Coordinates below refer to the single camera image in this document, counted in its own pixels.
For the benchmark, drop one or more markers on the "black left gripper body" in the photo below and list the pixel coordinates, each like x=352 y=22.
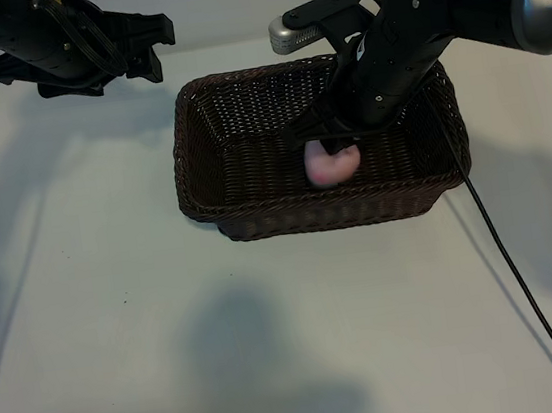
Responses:
x=50 y=48

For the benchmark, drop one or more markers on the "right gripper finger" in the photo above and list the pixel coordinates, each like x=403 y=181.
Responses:
x=338 y=147

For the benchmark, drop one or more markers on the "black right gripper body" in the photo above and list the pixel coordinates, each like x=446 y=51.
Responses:
x=391 y=76

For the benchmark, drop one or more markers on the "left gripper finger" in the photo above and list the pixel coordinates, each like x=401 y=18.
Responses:
x=143 y=29
x=145 y=66

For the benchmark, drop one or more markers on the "pink apple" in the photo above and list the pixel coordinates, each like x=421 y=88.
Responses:
x=324 y=170

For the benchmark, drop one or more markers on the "dark brown wicker basket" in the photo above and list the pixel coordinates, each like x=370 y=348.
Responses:
x=255 y=204

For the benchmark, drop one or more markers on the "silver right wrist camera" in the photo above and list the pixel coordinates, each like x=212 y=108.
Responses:
x=295 y=30

